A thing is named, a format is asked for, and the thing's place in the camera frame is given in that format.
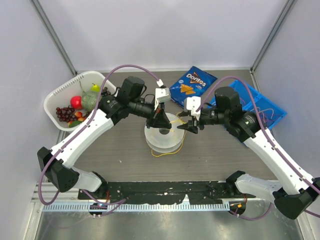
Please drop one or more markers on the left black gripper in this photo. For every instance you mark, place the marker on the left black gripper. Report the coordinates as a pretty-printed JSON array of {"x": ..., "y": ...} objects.
[{"x": 159, "y": 119}]

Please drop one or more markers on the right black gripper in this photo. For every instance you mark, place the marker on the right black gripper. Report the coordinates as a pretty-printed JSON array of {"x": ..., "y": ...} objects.
[{"x": 189, "y": 125}]

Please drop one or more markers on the translucent white spool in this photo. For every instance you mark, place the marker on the translucent white spool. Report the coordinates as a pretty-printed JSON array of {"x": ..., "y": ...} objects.
[{"x": 165, "y": 141}]

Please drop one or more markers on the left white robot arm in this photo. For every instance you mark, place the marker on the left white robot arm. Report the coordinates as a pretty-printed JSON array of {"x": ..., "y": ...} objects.
[{"x": 57, "y": 163}]

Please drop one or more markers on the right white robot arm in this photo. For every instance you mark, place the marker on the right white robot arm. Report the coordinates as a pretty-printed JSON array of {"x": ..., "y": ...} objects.
[{"x": 295, "y": 189}]

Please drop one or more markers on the blue Doritos chip bag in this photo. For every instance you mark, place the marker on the blue Doritos chip bag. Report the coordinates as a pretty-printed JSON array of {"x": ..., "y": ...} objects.
[{"x": 194, "y": 83}]

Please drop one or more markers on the yellow green toy pear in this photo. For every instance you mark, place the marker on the yellow green toy pear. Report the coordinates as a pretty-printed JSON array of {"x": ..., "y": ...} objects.
[{"x": 95, "y": 88}]

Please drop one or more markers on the small peach toy fruit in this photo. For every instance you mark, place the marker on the small peach toy fruit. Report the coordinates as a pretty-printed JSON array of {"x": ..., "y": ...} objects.
[{"x": 78, "y": 115}]

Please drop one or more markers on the red toy apple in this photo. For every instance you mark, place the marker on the red toy apple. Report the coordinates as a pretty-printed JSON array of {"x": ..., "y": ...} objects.
[{"x": 76, "y": 102}]

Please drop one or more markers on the purple toy grape bunch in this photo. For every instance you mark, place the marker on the purple toy grape bunch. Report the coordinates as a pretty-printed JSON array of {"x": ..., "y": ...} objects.
[{"x": 66, "y": 114}]

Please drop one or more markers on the white plastic fruit basket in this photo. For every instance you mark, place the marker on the white plastic fruit basket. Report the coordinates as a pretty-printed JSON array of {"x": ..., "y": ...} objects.
[{"x": 61, "y": 96}]

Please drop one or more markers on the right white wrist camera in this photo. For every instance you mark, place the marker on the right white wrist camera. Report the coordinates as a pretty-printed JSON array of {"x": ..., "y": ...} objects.
[{"x": 192, "y": 106}]

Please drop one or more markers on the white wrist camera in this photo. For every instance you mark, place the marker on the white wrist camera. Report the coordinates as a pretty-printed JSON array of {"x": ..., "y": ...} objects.
[
  {"x": 162, "y": 95},
  {"x": 192, "y": 106}
]

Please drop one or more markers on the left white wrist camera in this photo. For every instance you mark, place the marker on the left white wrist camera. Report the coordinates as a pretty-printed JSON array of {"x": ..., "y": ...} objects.
[{"x": 162, "y": 95}]

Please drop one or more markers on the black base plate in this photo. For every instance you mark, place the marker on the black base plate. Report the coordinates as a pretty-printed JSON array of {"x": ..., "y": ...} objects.
[{"x": 170, "y": 192}]

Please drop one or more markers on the blue plastic cable bin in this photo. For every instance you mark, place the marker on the blue plastic cable bin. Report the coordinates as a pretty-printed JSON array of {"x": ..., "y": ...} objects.
[{"x": 270, "y": 113}]

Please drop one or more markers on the white slotted cable duct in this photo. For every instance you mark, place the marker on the white slotted cable duct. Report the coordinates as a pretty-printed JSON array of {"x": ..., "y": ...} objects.
[{"x": 127, "y": 208}]

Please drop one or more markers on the aluminium corner post right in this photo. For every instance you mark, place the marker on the aluminium corner post right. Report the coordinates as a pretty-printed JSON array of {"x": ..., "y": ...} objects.
[{"x": 284, "y": 13}]

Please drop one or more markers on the aluminium corner post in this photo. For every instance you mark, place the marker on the aluminium corner post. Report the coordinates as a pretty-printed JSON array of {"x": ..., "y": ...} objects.
[
  {"x": 53, "y": 35},
  {"x": 284, "y": 13}
]

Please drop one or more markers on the aluminium corner post left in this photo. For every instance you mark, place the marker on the aluminium corner post left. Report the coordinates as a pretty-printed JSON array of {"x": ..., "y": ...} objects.
[{"x": 53, "y": 35}]

